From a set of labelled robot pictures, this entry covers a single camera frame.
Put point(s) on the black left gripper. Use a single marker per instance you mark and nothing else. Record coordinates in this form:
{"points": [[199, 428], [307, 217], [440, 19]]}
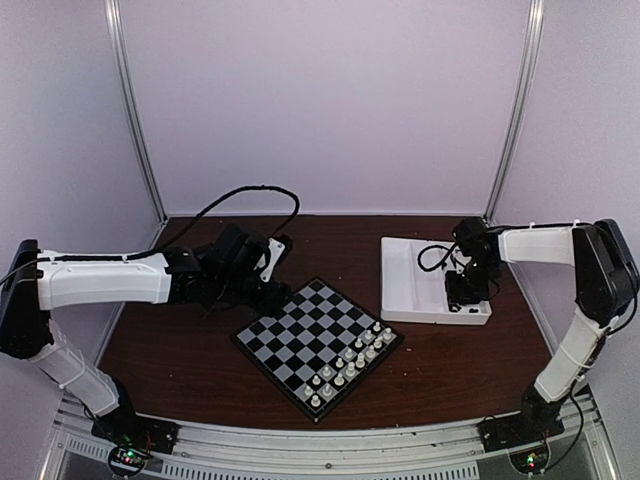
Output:
{"points": [[275, 301]]}

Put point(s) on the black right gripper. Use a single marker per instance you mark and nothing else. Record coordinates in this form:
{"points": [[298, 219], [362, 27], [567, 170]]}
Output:
{"points": [[456, 295]]}

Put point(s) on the white plastic divided tray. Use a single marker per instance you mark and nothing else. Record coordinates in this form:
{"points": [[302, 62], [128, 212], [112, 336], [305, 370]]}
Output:
{"points": [[413, 283]]}

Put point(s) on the black white chessboard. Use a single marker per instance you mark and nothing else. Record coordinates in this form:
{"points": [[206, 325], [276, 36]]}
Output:
{"points": [[313, 322]]}

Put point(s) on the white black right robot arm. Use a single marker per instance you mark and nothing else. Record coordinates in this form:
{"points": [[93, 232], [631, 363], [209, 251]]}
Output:
{"points": [[600, 266]]}

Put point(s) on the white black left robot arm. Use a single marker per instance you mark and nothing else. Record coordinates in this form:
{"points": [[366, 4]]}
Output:
{"points": [[41, 281]]}

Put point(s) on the pile of black chess pieces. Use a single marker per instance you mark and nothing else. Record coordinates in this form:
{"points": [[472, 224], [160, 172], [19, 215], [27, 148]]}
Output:
{"points": [[463, 309]]}

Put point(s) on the white chess piece row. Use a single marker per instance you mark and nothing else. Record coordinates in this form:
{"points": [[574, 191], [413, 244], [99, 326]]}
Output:
{"points": [[338, 372]]}

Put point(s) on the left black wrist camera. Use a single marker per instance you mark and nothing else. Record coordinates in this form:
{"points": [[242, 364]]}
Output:
{"points": [[239, 249]]}

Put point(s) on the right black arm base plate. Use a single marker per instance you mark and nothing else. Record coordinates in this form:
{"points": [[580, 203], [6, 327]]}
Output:
{"points": [[535, 421]]}

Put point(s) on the front aluminium rail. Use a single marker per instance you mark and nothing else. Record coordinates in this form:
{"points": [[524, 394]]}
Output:
{"points": [[440, 451]]}

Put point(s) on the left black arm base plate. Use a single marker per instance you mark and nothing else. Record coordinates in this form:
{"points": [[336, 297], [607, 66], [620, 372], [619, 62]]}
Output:
{"points": [[125, 428]]}

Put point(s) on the right aluminium frame post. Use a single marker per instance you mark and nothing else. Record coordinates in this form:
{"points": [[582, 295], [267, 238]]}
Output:
{"points": [[528, 64]]}

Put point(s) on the aluminium frame post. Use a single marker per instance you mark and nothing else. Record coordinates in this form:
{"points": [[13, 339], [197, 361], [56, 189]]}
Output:
{"points": [[528, 64], [118, 41]]}

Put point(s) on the left aluminium frame post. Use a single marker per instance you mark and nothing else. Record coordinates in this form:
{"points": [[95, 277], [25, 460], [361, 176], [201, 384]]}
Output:
{"points": [[118, 41]]}

